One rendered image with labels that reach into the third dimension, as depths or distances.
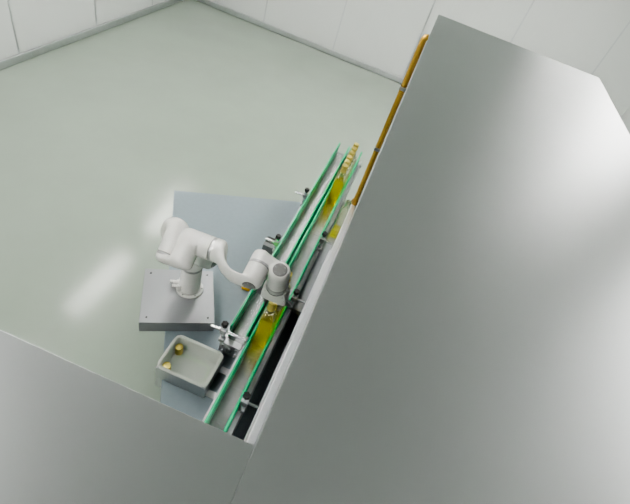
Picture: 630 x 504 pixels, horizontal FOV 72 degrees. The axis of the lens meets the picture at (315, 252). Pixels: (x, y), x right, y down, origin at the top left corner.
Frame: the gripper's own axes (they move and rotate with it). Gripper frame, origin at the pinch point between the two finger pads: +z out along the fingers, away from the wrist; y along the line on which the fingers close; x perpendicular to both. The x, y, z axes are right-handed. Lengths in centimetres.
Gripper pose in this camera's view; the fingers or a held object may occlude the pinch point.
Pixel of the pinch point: (272, 303)
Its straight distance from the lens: 172.1
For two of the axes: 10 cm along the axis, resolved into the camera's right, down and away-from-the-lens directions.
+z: -1.7, 5.0, 8.5
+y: -9.2, -3.9, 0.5
